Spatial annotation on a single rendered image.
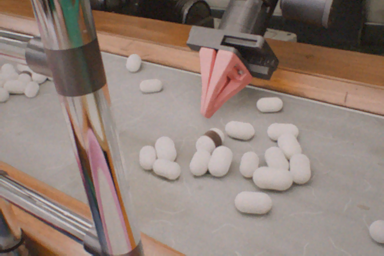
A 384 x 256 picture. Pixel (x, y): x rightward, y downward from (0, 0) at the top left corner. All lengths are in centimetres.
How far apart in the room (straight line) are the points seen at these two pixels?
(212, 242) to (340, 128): 22
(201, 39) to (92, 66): 37
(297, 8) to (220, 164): 22
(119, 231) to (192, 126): 33
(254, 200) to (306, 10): 25
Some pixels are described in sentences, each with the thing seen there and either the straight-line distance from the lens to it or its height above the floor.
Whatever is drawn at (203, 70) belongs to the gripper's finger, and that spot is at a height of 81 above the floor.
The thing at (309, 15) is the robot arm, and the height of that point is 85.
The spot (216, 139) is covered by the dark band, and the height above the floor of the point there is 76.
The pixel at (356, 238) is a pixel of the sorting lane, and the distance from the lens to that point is 42.
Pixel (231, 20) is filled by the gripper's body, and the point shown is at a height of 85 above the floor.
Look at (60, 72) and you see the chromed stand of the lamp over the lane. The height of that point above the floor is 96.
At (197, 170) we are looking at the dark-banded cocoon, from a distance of 47.
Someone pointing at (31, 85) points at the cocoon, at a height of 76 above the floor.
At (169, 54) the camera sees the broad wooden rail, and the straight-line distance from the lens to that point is 73.
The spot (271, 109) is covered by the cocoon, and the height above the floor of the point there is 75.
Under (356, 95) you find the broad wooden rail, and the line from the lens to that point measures 59.
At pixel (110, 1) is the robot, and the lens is 111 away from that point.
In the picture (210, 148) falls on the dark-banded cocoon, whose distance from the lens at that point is 49.
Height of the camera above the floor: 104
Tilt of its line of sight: 30 degrees down
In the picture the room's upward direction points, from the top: 7 degrees counter-clockwise
